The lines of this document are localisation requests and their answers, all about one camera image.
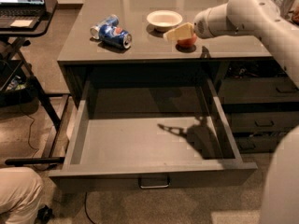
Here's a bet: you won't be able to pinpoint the blue pepsi can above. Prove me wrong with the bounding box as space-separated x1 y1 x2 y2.
90 14 119 40
99 25 132 49

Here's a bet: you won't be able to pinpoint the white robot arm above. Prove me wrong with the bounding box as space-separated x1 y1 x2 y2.
164 0 299 224

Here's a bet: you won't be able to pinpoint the open laptop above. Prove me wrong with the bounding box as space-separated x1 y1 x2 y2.
0 0 46 31

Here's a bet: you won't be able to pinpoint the grey drawer cabinet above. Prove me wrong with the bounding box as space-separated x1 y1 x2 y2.
213 60 299 153

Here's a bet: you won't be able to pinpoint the person knee beige trousers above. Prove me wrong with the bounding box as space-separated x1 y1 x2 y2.
0 167 43 224

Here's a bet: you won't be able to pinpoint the white bowl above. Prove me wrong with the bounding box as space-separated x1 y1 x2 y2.
147 10 182 32

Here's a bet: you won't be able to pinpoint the black shoe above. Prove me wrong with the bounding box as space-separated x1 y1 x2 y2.
36 205 53 224

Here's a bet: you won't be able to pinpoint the blue pepsi can rear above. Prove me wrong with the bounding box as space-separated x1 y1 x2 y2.
90 14 119 40

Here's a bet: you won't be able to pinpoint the metal drawer handle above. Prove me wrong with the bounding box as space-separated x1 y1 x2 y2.
138 177 170 189

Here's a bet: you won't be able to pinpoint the red apple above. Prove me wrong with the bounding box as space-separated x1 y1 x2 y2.
178 35 197 49

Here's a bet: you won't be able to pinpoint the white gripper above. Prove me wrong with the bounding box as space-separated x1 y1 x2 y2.
164 4 228 41

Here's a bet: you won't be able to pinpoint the blue pepsi can front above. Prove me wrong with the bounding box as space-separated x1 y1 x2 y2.
99 25 132 49

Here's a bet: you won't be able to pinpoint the black laptop stand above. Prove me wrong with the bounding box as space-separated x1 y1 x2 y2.
1 0 70 167

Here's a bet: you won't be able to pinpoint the open grey top drawer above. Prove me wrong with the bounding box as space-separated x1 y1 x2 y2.
50 80 257 192

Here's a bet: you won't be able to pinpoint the black floor cable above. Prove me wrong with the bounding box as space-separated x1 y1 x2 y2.
83 191 96 224

